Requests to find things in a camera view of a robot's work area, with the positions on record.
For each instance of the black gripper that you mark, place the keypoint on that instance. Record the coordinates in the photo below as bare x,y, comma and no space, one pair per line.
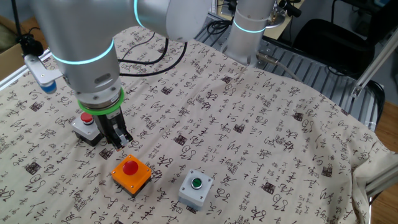
109,124

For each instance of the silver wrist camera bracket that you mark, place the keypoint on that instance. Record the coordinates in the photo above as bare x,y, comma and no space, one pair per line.
40,73

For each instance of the brown cardboard box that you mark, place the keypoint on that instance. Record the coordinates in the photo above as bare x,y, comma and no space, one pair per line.
11,62

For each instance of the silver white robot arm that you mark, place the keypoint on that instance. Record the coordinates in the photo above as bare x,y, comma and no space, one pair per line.
90,46

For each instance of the aluminium frame post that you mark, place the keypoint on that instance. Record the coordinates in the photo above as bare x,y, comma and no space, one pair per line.
373,65
385,182

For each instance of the white black box red button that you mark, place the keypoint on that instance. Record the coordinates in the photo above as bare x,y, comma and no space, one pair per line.
85,130

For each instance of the black office chair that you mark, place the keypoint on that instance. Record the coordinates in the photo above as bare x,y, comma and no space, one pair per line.
335,46

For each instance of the beige calligraphy print tablecloth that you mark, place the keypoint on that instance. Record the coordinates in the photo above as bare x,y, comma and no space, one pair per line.
248,140

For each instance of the orange box red mushroom button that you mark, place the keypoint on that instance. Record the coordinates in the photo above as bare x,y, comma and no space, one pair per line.
132,180

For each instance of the grey box green button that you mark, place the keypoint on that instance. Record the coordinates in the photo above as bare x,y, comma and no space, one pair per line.
196,193

